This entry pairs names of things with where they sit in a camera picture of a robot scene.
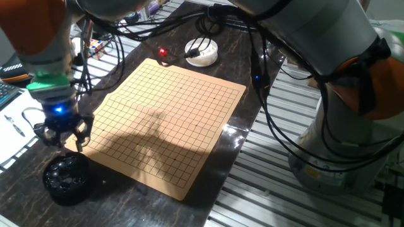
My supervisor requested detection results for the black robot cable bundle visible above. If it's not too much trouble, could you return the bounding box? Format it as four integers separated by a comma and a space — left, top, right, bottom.
71, 3, 404, 174

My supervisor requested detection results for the round black blue badge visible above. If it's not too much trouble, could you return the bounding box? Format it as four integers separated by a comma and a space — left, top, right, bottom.
124, 11, 140, 23

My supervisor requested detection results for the white bowl of white stones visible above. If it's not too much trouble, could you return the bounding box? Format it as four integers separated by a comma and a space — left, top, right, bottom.
184, 37, 219, 67

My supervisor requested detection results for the black silver pen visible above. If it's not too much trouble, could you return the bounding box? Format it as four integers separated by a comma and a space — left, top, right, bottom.
4, 114, 26, 137

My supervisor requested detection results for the white paper sheet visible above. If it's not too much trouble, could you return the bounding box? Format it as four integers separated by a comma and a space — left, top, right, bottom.
0, 91, 45, 165

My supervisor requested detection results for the Rubik's cube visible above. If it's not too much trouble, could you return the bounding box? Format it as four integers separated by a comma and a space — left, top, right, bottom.
88, 39, 107, 61

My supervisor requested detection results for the black bowl of black stones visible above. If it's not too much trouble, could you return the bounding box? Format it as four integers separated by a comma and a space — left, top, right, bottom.
42, 151, 93, 206

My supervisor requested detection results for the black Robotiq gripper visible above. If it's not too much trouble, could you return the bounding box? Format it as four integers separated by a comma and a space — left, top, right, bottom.
33, 96, 95, 153

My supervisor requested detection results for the tan go board mat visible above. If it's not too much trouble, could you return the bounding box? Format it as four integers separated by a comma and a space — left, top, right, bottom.
64, 58, 247, 201

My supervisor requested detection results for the black computer keyboard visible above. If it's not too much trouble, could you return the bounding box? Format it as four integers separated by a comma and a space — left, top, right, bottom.
0, 82, 20, 108

